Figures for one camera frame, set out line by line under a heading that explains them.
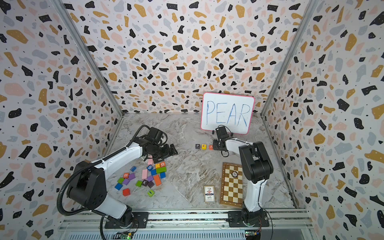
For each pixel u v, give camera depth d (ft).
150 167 2.97
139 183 2.81
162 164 3.03
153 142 2.26
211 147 3.30
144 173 2.88
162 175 2.93
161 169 3.00
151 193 2.67
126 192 2.70
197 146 3.31
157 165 3.01
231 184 2.74
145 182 2.80
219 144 2.51
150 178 2.88
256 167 1.70
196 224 2.40
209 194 2.67
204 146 3.29
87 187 1.43
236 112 3.37
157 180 2.86
